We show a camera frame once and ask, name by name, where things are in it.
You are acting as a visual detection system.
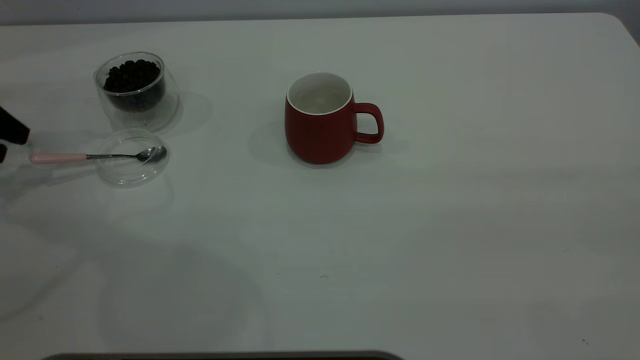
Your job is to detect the pink handled metal spoon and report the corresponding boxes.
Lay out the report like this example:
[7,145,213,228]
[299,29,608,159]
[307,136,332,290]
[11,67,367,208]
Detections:
[31,145,168,165]

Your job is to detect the dark coffee beans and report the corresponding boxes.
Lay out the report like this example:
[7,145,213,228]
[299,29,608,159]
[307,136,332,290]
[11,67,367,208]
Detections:
[103,59,166,112]

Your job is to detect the clear glass lid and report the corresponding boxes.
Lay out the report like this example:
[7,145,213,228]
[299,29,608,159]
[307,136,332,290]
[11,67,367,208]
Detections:
[95,128,171,188]

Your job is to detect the clear glass jar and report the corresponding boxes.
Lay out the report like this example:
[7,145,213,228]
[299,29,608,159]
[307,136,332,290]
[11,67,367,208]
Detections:
[93,51,180,132]

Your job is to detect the red ceramic cup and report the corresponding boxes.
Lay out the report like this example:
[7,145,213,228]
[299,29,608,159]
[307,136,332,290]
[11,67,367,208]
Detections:
[284,72,385,165]

